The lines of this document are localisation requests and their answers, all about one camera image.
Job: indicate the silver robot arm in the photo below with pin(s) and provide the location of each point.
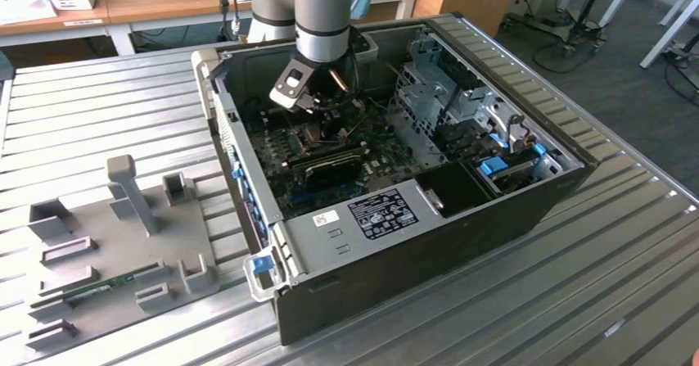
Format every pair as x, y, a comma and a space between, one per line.
322, 34

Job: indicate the CPU socket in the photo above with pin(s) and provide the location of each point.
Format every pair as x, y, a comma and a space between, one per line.
327, 149

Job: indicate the small blue slot clip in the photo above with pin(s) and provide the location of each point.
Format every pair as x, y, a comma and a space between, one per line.
237, 174

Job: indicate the dark green RAM stick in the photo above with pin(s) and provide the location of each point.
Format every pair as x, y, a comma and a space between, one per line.
327, 156

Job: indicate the silver metal drive cage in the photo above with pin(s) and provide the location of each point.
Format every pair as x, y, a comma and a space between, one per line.
421, 96

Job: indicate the green motherboard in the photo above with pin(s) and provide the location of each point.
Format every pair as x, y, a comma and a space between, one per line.
385, 157

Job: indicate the black graphics card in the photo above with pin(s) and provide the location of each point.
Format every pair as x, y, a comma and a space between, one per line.
333, 175

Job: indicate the blue disk carrier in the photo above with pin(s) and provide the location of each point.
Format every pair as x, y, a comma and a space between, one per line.
494, 165

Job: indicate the silver power supply unit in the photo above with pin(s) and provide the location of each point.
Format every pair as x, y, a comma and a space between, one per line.
319, 239

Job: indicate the silver hard disk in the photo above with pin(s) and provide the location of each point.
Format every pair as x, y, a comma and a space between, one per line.
520, 177

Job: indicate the small blue plastic clip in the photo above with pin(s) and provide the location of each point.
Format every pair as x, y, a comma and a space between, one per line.
540, 150

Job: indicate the blue case latch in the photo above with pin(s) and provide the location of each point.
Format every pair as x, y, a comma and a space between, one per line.
259, 264

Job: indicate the black open PC case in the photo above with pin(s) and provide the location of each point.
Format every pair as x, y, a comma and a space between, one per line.
415, 267

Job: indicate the black rolling stand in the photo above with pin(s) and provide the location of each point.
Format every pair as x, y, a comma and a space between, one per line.
582, 12

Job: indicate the grey parts rack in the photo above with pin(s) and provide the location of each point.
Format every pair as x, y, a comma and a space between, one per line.
137, 251

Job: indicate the clear plastic bag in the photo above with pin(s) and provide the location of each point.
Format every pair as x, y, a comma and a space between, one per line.
22, 7

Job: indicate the white table sticker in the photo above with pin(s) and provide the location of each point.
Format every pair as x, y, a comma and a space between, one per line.
614, 328

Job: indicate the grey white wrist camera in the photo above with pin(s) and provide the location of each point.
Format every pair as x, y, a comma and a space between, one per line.
293, 83

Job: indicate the wooden desk white frame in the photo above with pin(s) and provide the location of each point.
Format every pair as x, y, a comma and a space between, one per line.
87, 14
165, 1

